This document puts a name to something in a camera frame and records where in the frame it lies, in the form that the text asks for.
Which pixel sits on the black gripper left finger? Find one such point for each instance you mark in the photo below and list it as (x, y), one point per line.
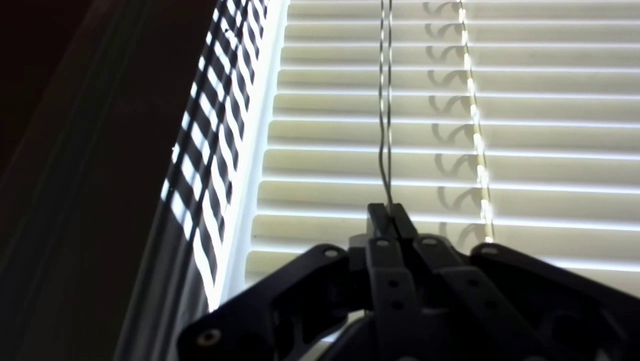
(288, 311)

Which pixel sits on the white window blinds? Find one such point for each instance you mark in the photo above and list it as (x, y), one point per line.
(489, 122)

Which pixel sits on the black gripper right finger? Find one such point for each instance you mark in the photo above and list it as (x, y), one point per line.
(497, 304)

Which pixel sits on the white window frame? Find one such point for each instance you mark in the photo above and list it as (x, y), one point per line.
(188, 249)

